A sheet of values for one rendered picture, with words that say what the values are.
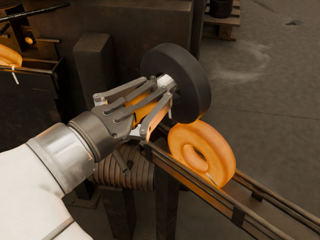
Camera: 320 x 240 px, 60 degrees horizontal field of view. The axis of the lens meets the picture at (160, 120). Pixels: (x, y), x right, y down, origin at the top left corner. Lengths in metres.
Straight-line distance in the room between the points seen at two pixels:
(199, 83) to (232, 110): 1.31
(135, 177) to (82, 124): 0.42
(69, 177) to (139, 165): 0.43
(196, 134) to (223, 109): 1.24
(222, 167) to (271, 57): 1.85
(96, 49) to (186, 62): 0.33
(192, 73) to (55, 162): 0.24
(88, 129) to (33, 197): 0.11
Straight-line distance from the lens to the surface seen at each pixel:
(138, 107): 0.44
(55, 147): 0.38
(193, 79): 0.45
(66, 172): 0.38
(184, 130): 0.54
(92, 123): 0.40
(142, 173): 0.79
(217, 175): 0.55
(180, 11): 0.74
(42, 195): 0.37
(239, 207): 0.54
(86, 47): 0.74
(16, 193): 0.36
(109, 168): 0.81
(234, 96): 1.86
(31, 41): 0.95
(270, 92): 1.97
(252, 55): 2.30
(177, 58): 0.46
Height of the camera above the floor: 1.17
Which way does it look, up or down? 45 degrees down
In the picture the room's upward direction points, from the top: straight up
